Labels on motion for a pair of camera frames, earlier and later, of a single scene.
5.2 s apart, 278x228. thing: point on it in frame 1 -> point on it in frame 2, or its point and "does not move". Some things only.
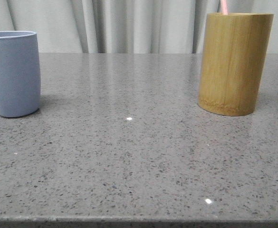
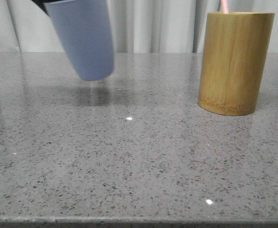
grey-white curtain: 129,26 does not move
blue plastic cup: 13,72 -> 84,27
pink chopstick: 224,7 does not move
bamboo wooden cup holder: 234,49 does not move
